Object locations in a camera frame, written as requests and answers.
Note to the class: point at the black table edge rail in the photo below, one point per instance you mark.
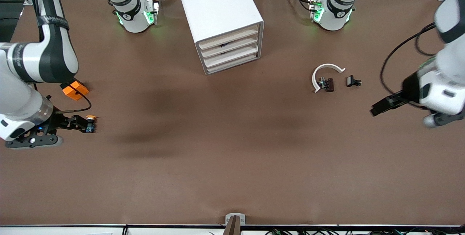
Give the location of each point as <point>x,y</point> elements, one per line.
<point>72,225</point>

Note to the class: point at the orange and black box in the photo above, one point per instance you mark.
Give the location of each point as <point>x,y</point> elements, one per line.
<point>79,92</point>

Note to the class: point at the dark brown small component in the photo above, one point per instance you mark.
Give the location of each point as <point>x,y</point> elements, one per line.
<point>330,85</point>

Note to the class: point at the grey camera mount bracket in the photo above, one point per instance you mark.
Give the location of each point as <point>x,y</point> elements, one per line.
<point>235,227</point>

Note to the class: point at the orange push button switch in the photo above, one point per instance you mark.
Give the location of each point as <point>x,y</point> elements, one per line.
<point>91,117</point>

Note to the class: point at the small black clip component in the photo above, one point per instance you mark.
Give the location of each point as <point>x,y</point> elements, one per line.
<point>350,81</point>

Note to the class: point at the white curved plastic part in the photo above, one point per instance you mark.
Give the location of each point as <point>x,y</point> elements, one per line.
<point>328,65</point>

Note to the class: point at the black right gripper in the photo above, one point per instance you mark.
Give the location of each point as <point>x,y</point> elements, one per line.
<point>59,122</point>

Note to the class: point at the white table edge panel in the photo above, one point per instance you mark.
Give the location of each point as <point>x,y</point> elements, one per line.
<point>54,231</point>

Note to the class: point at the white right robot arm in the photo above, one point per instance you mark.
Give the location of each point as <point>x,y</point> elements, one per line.
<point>54,57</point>

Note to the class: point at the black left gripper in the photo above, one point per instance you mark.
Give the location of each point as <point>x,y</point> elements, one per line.
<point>409,87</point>

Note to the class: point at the brown table cover sheet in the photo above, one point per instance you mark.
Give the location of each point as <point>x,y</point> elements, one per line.
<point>232,148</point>

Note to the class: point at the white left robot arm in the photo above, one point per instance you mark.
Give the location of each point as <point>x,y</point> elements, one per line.
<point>447,82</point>

